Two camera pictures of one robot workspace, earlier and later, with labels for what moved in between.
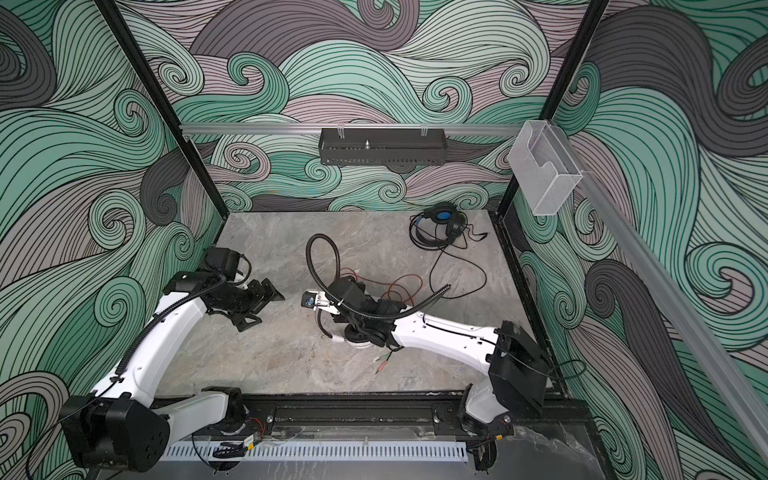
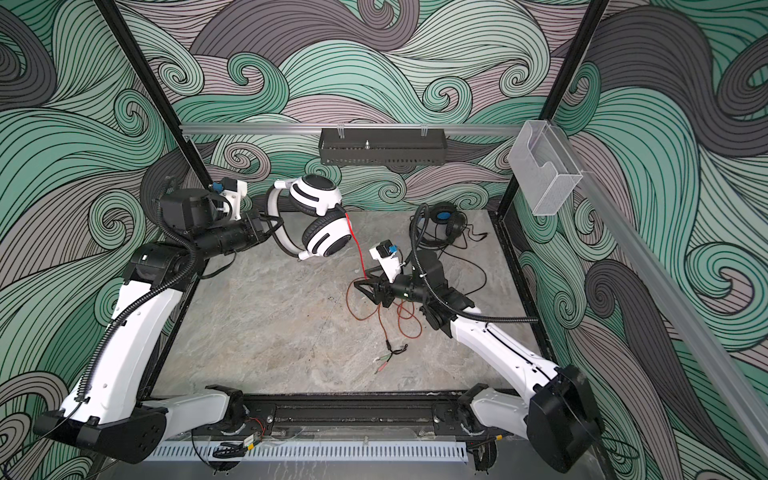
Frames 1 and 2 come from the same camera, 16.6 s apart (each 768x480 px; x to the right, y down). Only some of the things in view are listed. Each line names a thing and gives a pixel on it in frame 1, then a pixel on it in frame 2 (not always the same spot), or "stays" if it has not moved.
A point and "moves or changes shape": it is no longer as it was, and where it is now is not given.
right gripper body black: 362,324 -> 408,288
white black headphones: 351,334 -> 329,233
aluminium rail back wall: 347,127 stays
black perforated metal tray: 383,146 stays
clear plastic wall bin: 544,167 stays
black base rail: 402,417 stays
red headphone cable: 389,285 moves or changes shape
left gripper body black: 238,299 -> 251,232
